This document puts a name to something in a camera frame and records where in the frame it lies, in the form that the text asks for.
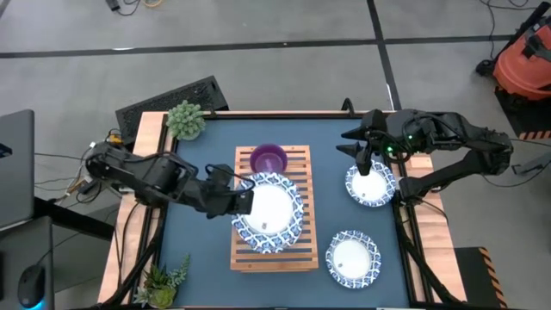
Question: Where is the blue table mat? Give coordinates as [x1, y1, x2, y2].
[158, 116, 411, 309]

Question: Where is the pale green potted succulent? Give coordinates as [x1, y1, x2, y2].
[165, 99, 207, 142]

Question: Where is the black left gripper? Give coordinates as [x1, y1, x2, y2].
[198, 178, 256, 219]

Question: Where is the grey laptop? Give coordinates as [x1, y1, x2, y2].
[0, 108, 36, 232]

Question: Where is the black perforated floor panel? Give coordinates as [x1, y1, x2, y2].
[115, 75, 231, 146]

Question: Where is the purple plastic bowl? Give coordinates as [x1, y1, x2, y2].
[249, 143, 289, 176]

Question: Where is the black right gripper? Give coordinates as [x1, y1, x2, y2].
[335, 108, 410, 160]

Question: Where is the slatted bamboo shelf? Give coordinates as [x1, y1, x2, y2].
[230, 145, 320, 273]

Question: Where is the black desk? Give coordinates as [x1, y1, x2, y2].
[0, 195, 115, 310]

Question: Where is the black computer mouse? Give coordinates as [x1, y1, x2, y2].
[16, 263, 46, 310]

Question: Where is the hazard striped black mat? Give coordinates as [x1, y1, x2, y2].
[454, 246, 510, 309]

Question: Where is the orange shop vacuum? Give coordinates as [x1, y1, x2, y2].
[475, 1, 551, 102]

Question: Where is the mixed green succulent arrangement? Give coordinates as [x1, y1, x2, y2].
[132, 253, 193, 310]

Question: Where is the blue patterned paper bowl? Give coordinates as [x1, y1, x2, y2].
[230, 170, 306, 255]
[344, 158, 397, 208]
[325, 229, 382, 289]

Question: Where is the black hazard edged platform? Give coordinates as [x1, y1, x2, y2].
[493, 84, 551, 141]

